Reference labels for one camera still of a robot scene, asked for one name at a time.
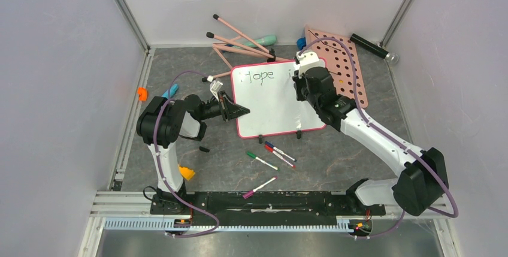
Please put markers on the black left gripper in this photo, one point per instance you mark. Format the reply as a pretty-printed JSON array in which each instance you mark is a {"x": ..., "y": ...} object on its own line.
[{"x": 230, "y": 109}]

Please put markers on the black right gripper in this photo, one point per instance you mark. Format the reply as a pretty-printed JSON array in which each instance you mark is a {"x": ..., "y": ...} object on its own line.
[{"x": 301, "y": 84}]

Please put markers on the pink framed whiteboard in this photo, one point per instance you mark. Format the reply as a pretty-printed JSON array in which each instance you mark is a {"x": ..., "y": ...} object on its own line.
[{"x": 267, "y": 90}]

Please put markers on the black marker cap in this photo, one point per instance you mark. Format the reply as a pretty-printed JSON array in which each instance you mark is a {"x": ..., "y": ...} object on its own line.
[{"x": 204, "y": 149}]

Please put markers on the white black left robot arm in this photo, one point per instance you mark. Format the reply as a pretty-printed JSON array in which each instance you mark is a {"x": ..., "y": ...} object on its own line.
[{"x": 165, "y": 120}]

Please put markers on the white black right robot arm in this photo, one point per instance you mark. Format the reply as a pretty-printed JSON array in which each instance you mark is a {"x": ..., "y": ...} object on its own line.
[{"x": 421, "y": 177}]

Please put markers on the green whiteboard marker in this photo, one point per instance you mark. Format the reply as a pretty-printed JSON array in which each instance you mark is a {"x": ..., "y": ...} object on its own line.
[{"x": 255, "y": 157}]

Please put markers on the blue whiteboard marker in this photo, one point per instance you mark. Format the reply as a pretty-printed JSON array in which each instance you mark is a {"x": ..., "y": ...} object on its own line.
[{"x": 276, "y": 149}]

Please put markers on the red whiteboard marker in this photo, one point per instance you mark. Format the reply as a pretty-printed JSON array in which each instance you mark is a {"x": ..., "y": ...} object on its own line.
[{"x": 270, "y": 149}]

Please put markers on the purple whiteboard marker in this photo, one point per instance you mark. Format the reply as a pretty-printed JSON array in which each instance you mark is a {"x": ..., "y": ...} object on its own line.
[{"x": 253, "y": 191}]

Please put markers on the pink perforated board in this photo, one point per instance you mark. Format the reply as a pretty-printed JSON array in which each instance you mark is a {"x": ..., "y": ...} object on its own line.
[{"x": 343, "y": 64}]

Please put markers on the blue toy car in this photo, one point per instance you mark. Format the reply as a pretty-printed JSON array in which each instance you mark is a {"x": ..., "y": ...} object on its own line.
[{"x": 301, "y": 43}]

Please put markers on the blue toy marker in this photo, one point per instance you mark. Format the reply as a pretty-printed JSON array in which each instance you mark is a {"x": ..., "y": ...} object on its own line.
[{"x": 171, "y": 91}]

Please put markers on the pink easel legs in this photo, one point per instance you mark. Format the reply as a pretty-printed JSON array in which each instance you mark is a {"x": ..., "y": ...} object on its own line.
[{"x": 219, "y": 47}]

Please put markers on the teal green toy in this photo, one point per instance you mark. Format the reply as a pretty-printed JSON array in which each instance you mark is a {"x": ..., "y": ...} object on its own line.
[{"x": 268, "y": 40}]

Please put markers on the yellow orange wedge block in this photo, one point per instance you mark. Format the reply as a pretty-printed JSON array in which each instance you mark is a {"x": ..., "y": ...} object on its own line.
[{"x": 186, "y": 173}]

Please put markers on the black flashlight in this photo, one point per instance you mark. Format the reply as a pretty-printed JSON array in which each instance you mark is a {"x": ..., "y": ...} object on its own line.
[{"x": 390, "y": 57}]

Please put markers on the orange plastic piece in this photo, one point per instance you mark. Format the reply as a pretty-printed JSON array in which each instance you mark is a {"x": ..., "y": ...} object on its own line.
[{"x": 142, "y": 94}]

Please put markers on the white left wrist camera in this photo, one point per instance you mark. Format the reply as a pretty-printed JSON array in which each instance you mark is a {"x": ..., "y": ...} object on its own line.
[{"x": 215, "y": 85}]

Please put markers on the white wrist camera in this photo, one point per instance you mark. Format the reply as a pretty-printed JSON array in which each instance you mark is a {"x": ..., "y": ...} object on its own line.
[
  {"x": 306, "y": 61},
  {"x": 215, "y": 85}
]

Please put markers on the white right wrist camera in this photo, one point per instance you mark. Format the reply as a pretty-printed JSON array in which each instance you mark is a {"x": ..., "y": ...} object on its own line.
[{"x": 306, "y": 61}]

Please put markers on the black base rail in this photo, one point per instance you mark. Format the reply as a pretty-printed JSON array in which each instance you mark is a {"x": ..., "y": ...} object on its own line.
[{"x": 263, "y": 208}]

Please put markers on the white cable comb strip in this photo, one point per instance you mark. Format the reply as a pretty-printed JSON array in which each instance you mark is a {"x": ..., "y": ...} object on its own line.
[{"x": 171, "y": 224}]

